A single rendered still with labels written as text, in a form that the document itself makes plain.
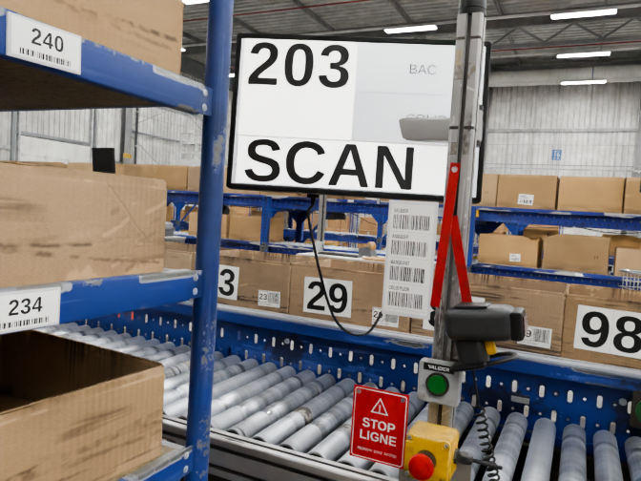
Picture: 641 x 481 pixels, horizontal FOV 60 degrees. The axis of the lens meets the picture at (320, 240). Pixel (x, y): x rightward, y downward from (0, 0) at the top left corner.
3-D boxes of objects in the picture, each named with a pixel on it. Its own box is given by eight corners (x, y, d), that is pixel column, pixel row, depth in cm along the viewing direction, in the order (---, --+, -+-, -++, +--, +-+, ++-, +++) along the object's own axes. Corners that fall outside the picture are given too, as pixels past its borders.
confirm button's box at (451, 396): (415, 401, 90) (418, 360, 90) (420, 395, 93) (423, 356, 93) (456, 409, 88) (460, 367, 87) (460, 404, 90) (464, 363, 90)
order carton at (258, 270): (188, 301, 189) (190, 252, 189) (237, 292, 216) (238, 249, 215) (287, 317, 172) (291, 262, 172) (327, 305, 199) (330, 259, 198)
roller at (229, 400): (174, 443, 120) (166, 421, 121) (288, 383, 167) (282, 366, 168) (190, 436, 118) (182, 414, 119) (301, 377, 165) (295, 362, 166)
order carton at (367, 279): (287, 317, 173) (290, 262, 172) (326, 304, 199) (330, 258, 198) (408, 336, 156) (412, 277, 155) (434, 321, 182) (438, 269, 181)
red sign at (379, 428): (349, 455, 98) (354, 384, 97) (350, 453, 99) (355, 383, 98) (438, 479, 91) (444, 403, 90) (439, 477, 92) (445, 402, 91)
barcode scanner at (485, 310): (527, 378, 80) (522, 305, 80) (444, 374, 85) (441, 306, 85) (530, 367, 86) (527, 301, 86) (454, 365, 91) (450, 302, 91)
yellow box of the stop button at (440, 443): (399, 480, 86) (402, 435, 86) (414, 459, 94) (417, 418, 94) (495, 507, 80) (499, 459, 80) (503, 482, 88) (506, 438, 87)
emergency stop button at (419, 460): (405, 479, 83) (407, 453, 83) (413, 468, 87) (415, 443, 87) (431, 486, 82) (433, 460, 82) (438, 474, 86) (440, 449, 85)
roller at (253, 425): (233, 428, 114) (240, 452, 113) (335, 370, 160) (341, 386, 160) (215, 433, 116) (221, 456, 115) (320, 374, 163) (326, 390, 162)
